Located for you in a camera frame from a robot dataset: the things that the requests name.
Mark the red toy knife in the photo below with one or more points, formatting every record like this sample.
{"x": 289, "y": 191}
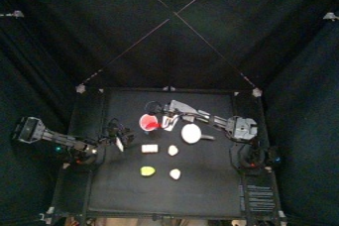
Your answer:
{"x": 153, "y": 125}

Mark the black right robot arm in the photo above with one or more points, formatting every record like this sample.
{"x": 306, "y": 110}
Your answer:
{"x": 230, "y": 125}

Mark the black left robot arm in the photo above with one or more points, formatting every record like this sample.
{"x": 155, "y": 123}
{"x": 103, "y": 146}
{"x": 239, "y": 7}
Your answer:
{"x": 62, "y": 137}

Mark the white plate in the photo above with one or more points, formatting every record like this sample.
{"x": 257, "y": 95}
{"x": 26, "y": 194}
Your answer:
{"x": 143, "y": 121}

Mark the white toy block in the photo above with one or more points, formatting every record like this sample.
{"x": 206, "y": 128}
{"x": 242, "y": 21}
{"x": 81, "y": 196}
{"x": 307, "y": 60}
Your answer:
{"x": 150, "y": 148}

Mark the white round object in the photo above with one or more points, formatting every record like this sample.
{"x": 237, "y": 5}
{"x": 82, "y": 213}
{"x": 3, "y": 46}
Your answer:
{"x": 173, "y": 150}

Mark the green sliced toy vegetable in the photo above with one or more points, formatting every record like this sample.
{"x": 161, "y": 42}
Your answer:
{"x": 147, "y": 170}

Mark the pale yellow object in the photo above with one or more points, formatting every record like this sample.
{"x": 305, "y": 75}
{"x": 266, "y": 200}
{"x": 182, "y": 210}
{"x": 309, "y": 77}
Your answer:
{"x": 175, "y": 173}

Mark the white printed label sticker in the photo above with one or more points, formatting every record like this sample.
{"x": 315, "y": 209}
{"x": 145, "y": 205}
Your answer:
{"x": 261, "y": 198}

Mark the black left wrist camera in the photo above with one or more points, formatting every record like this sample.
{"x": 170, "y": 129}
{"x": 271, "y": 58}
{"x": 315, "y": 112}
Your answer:
{"x": 114, "y": 125}

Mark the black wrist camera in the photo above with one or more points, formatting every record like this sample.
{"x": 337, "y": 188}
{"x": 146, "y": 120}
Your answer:
{"x": 114, "y": 125}
{"x": 154, "y": 107}

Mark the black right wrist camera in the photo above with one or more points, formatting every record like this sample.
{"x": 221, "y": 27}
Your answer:
{"x": 154, "y": 107}

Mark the silver frame corner bracket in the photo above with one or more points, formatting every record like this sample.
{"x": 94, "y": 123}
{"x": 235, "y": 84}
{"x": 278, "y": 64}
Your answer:
{"x": 169, "y": 88}
{"x": 330, "y": 16}
{"x": 257, "y": 92}
{"x": 81, "y": 88}
{"x": 16, "y": 14}

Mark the vertical metal frame pole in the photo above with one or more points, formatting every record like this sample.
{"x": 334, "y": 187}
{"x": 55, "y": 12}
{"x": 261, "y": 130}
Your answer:
{"x": 171, "y": 31}

